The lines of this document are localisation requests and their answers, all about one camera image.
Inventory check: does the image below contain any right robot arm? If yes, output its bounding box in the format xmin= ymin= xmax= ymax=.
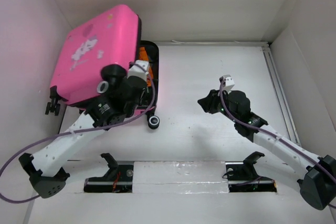
xmin=197 ymin=90 xmax=335 ymax=210

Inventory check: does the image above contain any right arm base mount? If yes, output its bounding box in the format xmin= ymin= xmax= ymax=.
xmin=222 ymin=152 xmax=277 ymax=193

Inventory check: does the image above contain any pink hard-shell suitcase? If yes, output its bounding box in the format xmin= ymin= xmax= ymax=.
xmin=45 ymin=5 xmax=160 ymax=130

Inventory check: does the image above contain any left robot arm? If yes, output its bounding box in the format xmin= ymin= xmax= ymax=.
xmin=19 ymin=60 xmax=152 ymax=198

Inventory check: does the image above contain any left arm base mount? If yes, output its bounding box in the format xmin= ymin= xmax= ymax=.
xmin=83 ymin=153 xmax=134 ymax=194

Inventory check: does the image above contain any aluminium rail right side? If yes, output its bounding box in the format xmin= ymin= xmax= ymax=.
xmin=262 ymin=43 xmax=301 ymax=146

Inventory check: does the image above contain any orange camouflage garment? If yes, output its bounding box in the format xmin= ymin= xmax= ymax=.
xmin=139 ymin=47 xmax=154 ymax=87

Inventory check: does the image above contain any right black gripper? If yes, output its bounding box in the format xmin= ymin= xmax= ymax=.
xmin=197 ymin=87 xmax=238 ymax=123

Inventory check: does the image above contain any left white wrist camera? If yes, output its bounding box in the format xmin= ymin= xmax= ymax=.
xmin=127 ymin=60 xmax=150 ymax=81

